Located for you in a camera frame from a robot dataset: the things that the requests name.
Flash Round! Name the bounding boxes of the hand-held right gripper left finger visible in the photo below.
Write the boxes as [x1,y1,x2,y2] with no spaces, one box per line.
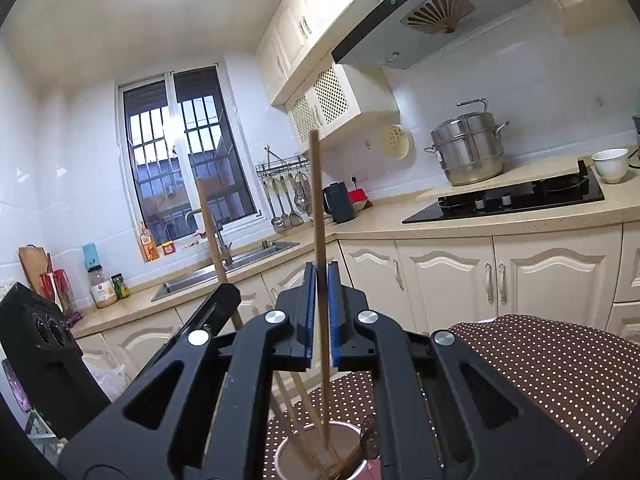
[59,261,317,480]

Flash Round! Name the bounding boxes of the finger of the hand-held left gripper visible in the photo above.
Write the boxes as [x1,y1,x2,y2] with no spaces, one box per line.
[167,282,243,348]

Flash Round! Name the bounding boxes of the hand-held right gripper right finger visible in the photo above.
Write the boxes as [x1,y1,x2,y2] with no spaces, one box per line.
[327,260,588,480]

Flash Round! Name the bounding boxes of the single wooden chopstick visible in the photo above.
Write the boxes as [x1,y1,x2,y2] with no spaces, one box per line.
[195,177,246,332]
[308,129,335,451]

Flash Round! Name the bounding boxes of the metal spoon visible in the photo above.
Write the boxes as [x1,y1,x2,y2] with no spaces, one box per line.
[345,414,382,463]

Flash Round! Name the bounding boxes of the pink utensil holder cup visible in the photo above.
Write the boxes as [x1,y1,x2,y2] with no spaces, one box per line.
[272,421,383,480]

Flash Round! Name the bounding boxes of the metal faucet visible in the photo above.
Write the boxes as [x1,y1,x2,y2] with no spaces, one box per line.
[185,208,235,266]

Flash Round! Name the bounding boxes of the stainless steel sink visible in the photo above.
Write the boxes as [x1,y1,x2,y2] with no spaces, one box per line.
[151,241,300,302]

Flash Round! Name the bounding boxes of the white plastic bag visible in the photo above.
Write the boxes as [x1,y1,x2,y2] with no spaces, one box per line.
[82,355,126,401]

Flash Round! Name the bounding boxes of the red transparent container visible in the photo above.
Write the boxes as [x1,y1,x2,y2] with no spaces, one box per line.
[40,269,75,313]

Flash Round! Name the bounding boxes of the glass jar white label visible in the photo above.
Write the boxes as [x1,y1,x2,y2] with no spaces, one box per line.
[88,265,119,309]

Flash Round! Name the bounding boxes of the orange dish soap bottle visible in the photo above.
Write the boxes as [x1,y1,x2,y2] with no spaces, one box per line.
[139,222,161,262]

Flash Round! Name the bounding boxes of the wooden cutting board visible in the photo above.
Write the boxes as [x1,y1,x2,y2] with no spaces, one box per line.
[19,245,51,301]

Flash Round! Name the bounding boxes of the black kettle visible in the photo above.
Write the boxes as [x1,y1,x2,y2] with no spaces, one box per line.
[322,182,357,224]

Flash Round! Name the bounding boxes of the cream base cabinets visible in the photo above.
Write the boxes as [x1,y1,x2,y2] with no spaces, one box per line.
[70,195,640,391]

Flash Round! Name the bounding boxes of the barred window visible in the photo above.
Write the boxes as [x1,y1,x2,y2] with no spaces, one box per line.
[117,64,261,256]

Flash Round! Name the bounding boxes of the round cream perforated plate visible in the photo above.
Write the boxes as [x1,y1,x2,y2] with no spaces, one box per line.
[381,124,415,162]

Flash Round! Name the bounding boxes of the stainless steel steamer pot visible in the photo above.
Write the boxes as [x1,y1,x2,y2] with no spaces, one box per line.
[424,100,511,187]

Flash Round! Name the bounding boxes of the black gas stove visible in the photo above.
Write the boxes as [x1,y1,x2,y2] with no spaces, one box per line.
[401,160,606,225]

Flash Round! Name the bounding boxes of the light wooden board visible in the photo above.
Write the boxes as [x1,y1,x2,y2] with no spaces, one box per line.
[416,154,593,201]

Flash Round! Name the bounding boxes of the black and grey range hood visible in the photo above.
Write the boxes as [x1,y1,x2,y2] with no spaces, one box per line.
[331,0,538,71]

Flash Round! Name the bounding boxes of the white bowl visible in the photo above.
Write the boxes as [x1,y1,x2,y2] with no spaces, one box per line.
[591,148,630,184]

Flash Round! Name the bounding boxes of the wall utensil rack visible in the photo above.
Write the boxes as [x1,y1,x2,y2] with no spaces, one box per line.
[256,145,311,178]

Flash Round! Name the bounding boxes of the small lattice-door wall cabinet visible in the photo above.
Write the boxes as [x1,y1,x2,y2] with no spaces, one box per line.
[285,52,401,143]

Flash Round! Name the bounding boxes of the cream upper wall cabinets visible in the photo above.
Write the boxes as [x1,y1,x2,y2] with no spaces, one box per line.
[255,0,381,106]

